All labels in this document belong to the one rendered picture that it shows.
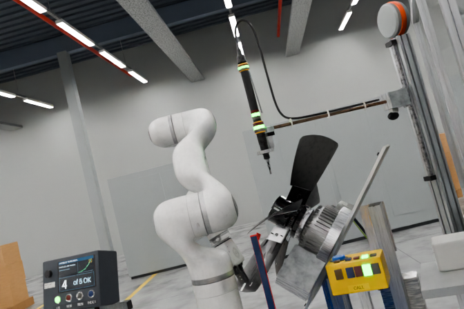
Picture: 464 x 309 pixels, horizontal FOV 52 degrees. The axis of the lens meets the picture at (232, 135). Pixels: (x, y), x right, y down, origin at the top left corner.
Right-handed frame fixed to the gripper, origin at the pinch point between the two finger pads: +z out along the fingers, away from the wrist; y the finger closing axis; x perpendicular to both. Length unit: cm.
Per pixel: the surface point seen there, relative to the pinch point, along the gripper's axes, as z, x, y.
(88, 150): -372, 582, 799
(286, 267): 4.1, -18.0, -1.2
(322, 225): -1.7, -35.0, 9.4
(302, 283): 11.4, -20.9, -2.9
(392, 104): -28, -80, 39
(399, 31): -54, -99, 46
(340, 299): 26.7, -23.5, 17.4
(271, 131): -43, -37, 10
